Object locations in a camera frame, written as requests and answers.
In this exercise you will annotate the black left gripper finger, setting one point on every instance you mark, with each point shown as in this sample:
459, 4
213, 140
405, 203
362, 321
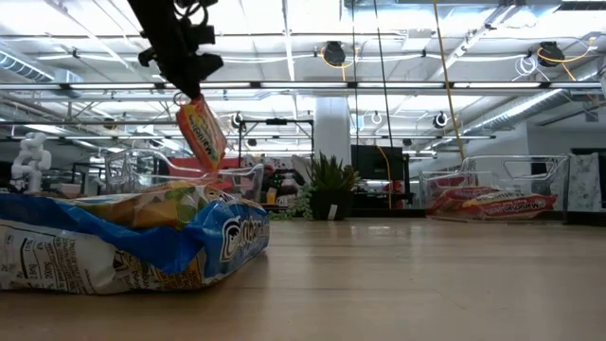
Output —
192, 83
177, 80

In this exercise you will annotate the blue Maruchan noodle pack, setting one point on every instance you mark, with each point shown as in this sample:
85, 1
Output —
142, 246

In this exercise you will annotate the red orange Maruchan noodle pack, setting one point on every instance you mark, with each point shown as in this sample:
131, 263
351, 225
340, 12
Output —
450, 199
511, 207

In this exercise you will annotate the clear plastic bin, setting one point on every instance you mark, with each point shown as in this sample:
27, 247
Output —
246, 177
558, 189

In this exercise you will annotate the small potted succulent plant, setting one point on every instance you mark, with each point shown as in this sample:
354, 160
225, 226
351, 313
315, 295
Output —
331, 189

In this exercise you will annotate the black screen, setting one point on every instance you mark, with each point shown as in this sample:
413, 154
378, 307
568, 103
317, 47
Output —
371, 163

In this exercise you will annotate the white marbled panel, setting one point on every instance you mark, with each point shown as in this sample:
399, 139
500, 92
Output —
584, 182

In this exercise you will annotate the silver air duct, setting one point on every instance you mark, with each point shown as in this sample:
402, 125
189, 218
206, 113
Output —
521, 111

